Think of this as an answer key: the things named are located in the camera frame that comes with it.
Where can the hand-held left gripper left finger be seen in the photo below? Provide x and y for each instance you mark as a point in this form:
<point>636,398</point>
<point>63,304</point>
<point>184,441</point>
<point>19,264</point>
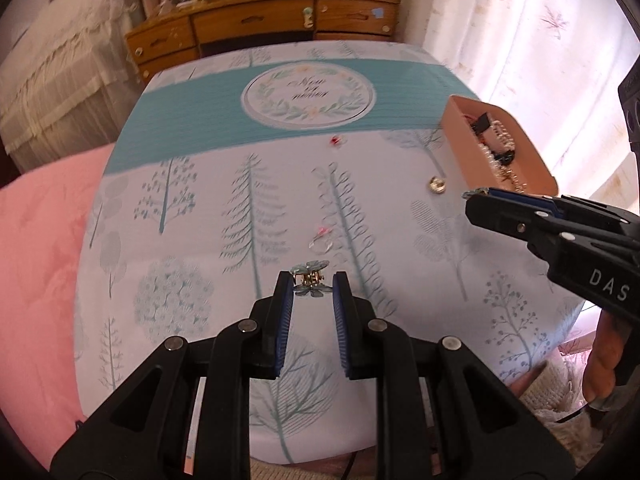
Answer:
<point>285,320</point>

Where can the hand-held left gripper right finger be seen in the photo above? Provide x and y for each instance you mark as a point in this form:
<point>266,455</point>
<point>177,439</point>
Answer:
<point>342,325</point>

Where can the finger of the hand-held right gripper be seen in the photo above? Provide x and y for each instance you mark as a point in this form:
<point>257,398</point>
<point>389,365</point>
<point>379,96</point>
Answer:
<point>525,201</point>
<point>505,215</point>

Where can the green flower hair clip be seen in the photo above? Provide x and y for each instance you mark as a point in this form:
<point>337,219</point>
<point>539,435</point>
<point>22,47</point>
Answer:
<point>311,277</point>

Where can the pink paper box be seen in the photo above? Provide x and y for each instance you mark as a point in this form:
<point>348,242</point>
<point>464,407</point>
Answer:
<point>457,140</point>

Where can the person's right hand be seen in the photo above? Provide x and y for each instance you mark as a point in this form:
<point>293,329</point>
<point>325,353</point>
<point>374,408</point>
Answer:
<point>602,360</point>

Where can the gold round charm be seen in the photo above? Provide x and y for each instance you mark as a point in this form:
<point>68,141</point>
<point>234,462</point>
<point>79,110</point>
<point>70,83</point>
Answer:
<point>436,183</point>

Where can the tree print tablecloth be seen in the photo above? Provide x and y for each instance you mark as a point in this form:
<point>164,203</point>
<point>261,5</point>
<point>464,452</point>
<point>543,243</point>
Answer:
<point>200,200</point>

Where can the white leaf print curtain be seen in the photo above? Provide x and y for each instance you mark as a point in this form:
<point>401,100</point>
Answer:
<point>525,35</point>

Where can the small red earring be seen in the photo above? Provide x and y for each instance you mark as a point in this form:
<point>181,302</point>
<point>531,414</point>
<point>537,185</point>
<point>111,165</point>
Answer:
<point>335,140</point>

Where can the pink blanket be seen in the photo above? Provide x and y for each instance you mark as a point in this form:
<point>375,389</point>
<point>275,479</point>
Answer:
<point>40,270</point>

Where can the white hook sticker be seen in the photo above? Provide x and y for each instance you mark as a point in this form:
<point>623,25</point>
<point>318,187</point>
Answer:
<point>308,17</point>

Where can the wooden desk with drawers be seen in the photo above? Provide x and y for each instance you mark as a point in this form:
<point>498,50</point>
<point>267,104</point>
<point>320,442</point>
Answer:
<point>250,20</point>

